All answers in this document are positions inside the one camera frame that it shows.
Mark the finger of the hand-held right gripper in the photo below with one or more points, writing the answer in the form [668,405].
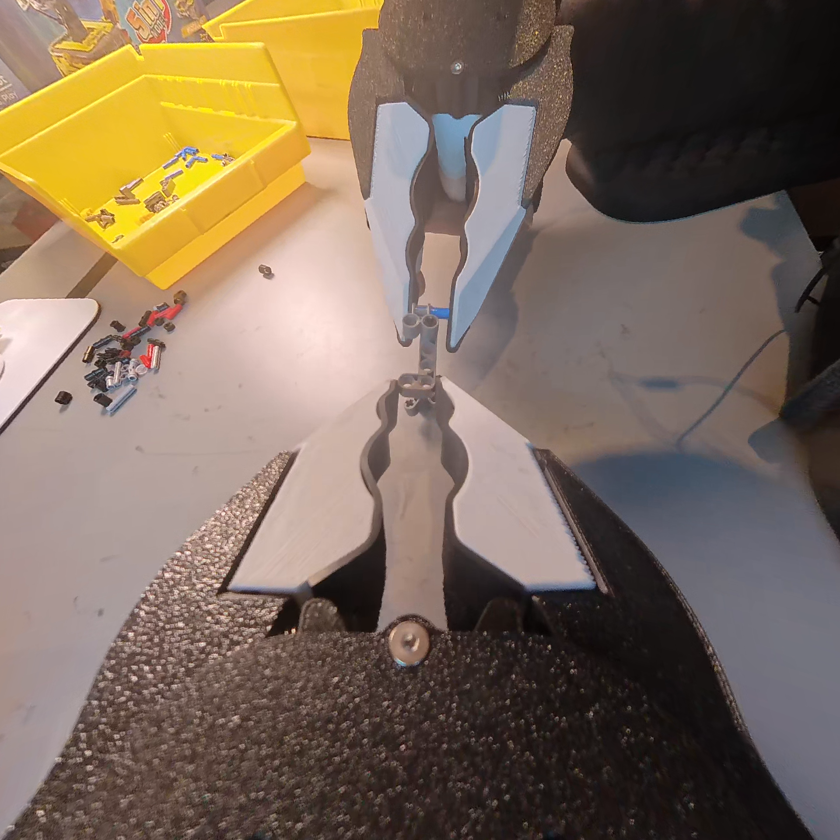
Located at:
[394,197]
[499,197]

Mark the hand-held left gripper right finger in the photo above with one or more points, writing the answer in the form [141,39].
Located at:
[512,512]

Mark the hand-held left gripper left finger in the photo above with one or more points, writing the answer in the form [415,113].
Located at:
[315,518]

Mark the small grey connector blue pins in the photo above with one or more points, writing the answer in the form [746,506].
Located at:
[411,401]

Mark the grey angled beam assembly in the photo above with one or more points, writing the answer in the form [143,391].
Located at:
[423,348]

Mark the person's right forearm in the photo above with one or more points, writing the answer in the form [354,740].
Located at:
[689,98]

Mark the yellow parts bin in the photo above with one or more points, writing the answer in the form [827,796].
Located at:
[295,72]
[65,144]

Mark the heap of blue grey parts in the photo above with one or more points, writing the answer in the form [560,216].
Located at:
[187,154]

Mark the pile of red black parts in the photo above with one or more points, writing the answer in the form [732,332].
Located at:
[154,318]

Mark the colourful toy kit box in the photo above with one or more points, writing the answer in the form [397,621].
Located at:
[85,26]

